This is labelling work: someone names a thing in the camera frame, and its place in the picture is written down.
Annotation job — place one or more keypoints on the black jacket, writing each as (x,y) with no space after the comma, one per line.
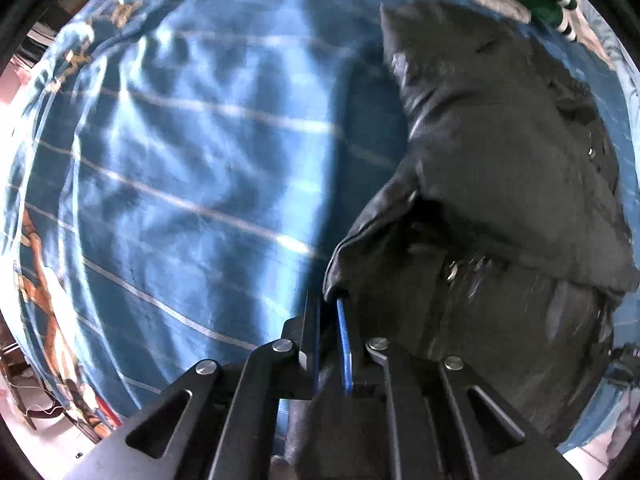
(500,200)

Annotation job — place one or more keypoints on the blue printed bed sheet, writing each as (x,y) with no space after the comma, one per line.
(200,160)

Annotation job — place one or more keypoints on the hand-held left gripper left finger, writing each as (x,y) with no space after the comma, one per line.
(314,345)

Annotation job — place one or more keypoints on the dark wooden chair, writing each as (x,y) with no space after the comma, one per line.
(30,385)

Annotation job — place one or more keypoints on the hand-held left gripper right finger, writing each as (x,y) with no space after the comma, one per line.
(345,355)

